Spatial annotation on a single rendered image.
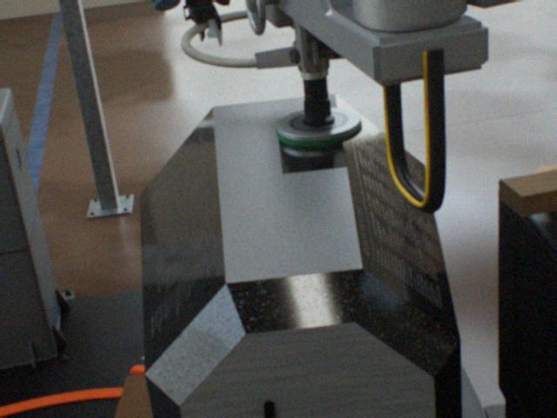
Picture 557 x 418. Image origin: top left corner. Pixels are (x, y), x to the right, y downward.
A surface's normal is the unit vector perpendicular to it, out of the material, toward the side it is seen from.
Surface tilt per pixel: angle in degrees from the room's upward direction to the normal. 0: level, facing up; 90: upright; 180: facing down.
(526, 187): 0
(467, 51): 90
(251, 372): 90
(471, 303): 0
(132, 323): 0
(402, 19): 90
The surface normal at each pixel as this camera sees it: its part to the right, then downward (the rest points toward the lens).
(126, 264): -0.09, -0.91
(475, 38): 0.26, 0.37
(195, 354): -0.59, -0.23
